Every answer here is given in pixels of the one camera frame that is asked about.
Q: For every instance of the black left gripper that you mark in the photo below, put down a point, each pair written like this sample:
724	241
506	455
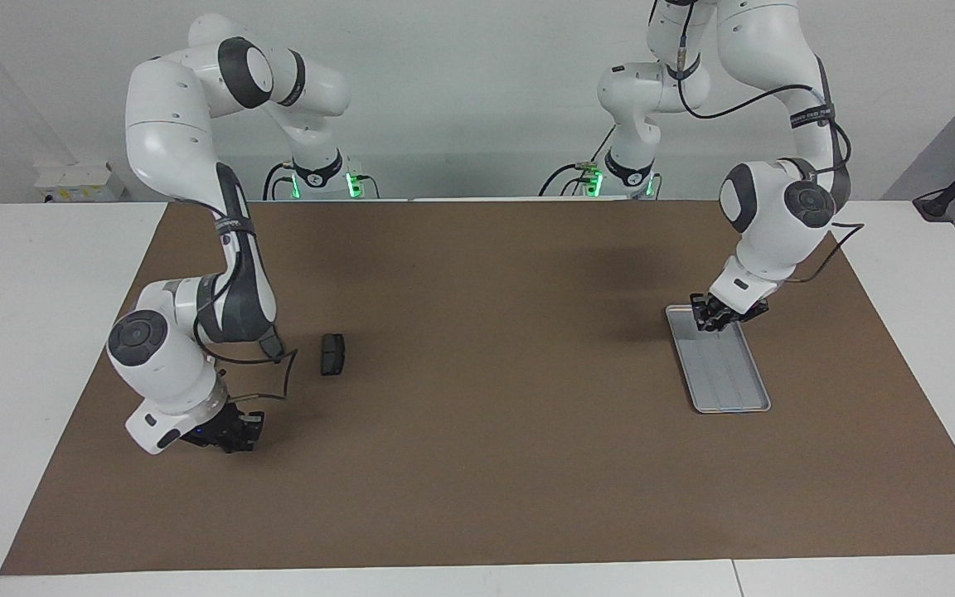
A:
734	315

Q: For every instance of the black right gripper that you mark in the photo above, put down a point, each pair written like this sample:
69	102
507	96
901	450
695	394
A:
229	423

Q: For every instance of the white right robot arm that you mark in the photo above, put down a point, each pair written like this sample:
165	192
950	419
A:
162	108

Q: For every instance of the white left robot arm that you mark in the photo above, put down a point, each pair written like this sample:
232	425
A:
768	232

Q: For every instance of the silver metal tray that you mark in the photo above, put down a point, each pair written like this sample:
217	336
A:
726	373

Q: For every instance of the dark grey brake pad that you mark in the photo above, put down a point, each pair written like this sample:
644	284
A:
332	355

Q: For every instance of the brown table mat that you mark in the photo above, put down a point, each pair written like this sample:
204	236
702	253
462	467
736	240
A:
486	464

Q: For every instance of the white wall box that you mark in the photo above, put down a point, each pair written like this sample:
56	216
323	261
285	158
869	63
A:
79	182

